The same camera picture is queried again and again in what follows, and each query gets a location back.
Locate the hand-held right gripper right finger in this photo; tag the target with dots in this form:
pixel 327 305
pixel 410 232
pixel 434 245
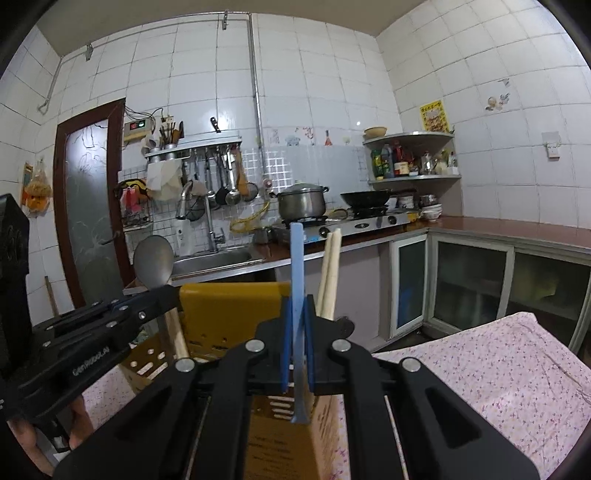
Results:
pixel 310 360

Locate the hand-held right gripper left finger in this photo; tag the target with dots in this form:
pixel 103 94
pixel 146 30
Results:
pixel 286 350

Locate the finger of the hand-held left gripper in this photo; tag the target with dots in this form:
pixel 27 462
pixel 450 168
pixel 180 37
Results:
pixel 147 295
pixel 115 323

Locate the grey metal spoon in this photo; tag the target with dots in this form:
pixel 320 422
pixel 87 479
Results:
pixel 154 261

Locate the yellow slotted utensil holder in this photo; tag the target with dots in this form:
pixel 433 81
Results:
pixel 221 314

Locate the beige wooden chopstick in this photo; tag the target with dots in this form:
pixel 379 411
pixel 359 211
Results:
pixel 179 334
pixel 334 281
pixel 325 277

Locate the light blue plastic fork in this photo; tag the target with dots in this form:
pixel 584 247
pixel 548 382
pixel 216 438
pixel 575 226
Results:
pixel 298 258

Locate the person's left hand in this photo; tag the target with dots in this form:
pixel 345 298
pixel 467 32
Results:
pixel 27 443

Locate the white plastic dispenser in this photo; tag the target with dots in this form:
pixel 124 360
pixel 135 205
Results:
pixel 184 237

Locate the steel kitchen sink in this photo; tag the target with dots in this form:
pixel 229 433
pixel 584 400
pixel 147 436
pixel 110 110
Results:
pixel 217 261

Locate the chrome faucet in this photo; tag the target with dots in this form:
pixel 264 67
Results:
pixel 210 221

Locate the brown framed glass door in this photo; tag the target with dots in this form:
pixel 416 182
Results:
pixel 87 207

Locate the white hanging cloth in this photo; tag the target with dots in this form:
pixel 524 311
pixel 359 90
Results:
pixel 164 180

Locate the hanging ladles and strainers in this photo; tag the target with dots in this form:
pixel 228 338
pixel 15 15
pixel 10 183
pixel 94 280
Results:
pixel 231 180

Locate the steel gas stove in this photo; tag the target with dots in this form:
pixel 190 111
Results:
pixel 360 224

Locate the steel pot with lid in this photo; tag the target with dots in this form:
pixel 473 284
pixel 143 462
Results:
pixel 300 203

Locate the orange mesh bag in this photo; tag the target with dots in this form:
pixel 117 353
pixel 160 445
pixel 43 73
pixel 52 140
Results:
pixel 36 189

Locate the black wok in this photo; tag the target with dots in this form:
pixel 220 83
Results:
pixel 367 198

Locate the pink floral tablecloth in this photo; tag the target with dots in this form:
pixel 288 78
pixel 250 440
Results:
pixel 485 383

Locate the glass fronted kitchen cabinet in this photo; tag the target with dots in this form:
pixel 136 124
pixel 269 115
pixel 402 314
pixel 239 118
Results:
pixel 471 281

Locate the stack of white bowls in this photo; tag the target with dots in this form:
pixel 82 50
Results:
pixel 431 213

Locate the green bottle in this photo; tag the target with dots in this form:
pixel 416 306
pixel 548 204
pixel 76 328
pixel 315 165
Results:
pixel 377 164

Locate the red sauce bottle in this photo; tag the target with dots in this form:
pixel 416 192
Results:
pixel 401 161

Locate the small metal kettle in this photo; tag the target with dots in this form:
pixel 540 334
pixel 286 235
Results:
pixel 428 164

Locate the metal water pipe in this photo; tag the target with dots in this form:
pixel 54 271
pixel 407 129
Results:
pixel 255 92

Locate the beige bowl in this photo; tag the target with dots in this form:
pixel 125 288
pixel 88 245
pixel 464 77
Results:
pixel 375 132

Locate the grey corner shelf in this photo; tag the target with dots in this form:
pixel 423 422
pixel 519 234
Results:
pixel 415 138

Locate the metal wall utensil rack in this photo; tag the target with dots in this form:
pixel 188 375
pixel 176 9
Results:
pixel 194 143

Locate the wall controller with red display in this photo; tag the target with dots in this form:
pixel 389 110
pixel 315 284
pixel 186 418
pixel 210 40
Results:
pixel 137 130

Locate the yellow wall poster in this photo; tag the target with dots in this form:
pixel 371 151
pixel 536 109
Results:
pixel 434 116

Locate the white wall socket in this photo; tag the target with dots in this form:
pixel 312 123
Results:
pixel 551 145

